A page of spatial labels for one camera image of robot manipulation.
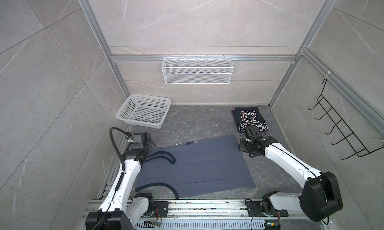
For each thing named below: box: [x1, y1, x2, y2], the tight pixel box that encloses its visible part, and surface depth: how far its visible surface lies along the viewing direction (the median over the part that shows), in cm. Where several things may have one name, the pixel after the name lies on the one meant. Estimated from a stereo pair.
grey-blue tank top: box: [134, 134, 256, 200], surface depth 90 cm
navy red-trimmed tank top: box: [231, 106, 269, 133], surface depth 109 cm
